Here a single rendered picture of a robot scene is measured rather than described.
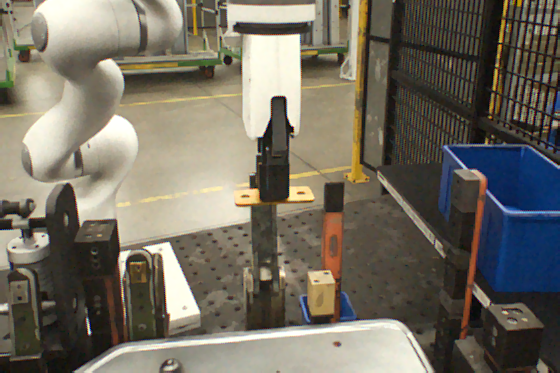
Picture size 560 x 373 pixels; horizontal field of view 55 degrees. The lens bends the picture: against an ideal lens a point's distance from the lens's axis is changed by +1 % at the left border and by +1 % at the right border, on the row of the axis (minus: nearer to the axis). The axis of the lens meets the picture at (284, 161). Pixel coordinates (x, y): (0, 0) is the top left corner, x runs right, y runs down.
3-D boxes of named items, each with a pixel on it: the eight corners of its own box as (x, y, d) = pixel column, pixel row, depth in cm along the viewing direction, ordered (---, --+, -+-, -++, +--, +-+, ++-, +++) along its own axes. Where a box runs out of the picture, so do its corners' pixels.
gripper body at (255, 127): (229, 11, 55) (232, 117, 59) (235, 21, 46) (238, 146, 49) (301, 11, 56) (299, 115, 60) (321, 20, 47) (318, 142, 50)
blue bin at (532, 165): (493, 293, 79) (505, 212, 74) (435, 206, 107) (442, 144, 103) (606, 293, 79) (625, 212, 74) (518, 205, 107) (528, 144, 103)
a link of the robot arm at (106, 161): (53, 217, 123) (36, 119, 113) (130, 195, 133) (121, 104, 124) (71, 241, 114) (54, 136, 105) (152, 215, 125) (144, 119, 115)
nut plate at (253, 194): (235, 207, 55) (234, 196, 54) (233, 192, 58) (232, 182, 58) (315, 202, 56) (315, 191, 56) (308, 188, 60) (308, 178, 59)
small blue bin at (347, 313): (306, 357, 114) (306, 322, 111) (298, 328, 123) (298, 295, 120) (355, 352, 115) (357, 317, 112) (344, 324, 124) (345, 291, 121)
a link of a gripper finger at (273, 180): (257, 136, 54) (258, 197, 56) (260, 146, 51) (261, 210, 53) (288, 135, 54) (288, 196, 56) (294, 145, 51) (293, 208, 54)
